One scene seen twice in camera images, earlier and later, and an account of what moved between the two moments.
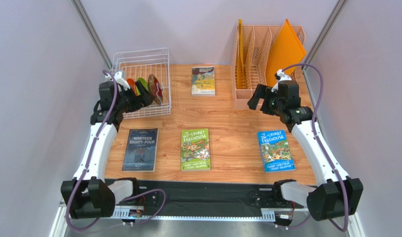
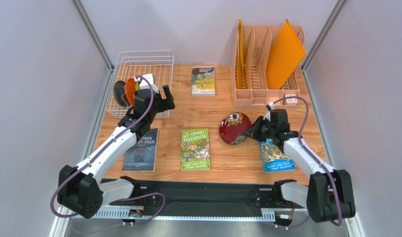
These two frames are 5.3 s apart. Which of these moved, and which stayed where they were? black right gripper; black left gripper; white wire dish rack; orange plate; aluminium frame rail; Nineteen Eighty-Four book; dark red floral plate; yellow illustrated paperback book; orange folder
Moved: dark red floral plate; black right gripper; black left gripper
Stayed: white wire dish rack; orange folder; aluminium frame rail; orange plate; Nineteen Eighty-Four book; yellow illustrated paperback book
